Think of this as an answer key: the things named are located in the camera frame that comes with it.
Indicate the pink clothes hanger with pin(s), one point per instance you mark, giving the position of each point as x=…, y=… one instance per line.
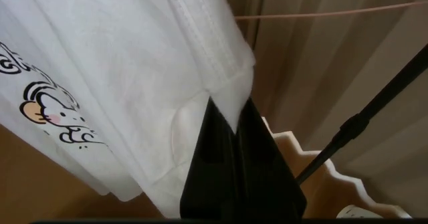
x=334, y=14

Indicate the black clothes rack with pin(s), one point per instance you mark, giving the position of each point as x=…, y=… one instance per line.
x=354, y=125

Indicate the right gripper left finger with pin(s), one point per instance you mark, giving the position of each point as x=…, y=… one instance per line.
x=210, y=184

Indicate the beige curtain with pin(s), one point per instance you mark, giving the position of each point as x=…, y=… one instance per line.
x=317, y=67

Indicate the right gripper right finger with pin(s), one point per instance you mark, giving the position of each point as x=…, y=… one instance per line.
x=267, y=184

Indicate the white laundry basket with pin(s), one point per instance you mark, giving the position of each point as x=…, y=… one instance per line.
x=357, y=212

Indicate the white printed t-shirt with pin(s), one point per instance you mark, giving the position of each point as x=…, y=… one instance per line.
x=117, y=67

